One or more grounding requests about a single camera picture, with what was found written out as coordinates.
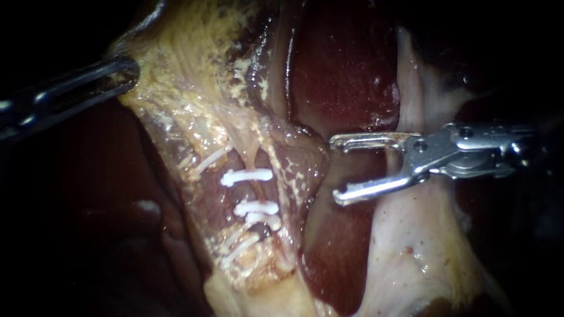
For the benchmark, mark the left arm instrument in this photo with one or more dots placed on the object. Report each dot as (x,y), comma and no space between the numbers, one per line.
(20,115)

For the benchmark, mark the right arm instrument jaw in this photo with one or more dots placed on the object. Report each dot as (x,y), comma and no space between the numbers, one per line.
(365,141)
(374,187)

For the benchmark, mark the right arm instrument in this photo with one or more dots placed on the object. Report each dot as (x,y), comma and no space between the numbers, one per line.
(467,147)

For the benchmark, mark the left arm instrument jaw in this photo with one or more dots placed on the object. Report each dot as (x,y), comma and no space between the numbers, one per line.
(115,67)

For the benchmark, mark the gallbladder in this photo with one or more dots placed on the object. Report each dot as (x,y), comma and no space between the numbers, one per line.
(189,57)

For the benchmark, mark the white clip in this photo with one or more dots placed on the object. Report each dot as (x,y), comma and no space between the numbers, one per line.
(246,176)
(238,251)
(255,207)
(266,219)

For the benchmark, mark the thin tube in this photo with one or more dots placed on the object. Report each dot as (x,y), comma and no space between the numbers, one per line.
(213,198)
(252,154)

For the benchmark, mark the dark red liver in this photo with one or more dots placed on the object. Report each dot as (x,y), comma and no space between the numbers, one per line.
(343,66)

